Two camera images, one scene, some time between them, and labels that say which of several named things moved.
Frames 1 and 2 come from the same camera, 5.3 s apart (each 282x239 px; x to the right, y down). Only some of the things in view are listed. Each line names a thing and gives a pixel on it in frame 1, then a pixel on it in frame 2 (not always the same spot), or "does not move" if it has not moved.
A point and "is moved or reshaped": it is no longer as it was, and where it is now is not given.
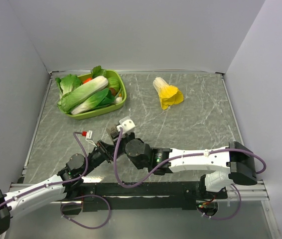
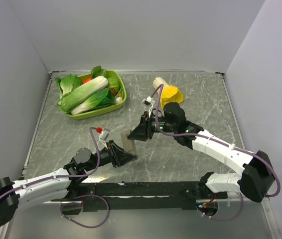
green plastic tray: [97, 111] does not move
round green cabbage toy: [113, 82] does not move
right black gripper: [128, 136] to [144, 130]
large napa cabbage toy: [65, 103] does not move
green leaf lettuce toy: [67, 83] does not move
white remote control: [111, 129] is moved or reshaped
